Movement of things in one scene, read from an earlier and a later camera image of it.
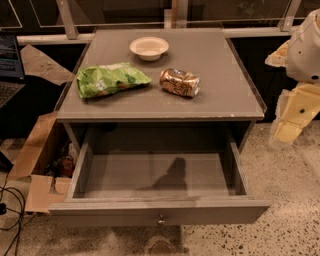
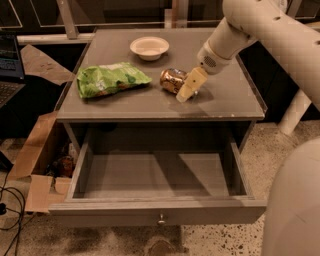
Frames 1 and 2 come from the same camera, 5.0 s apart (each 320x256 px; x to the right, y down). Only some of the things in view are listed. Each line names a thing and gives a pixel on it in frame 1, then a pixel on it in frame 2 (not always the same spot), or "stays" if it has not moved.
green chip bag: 101,79 stays
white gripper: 305,55 -> 212,63
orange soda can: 181,82 stays
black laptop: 11,68 stays
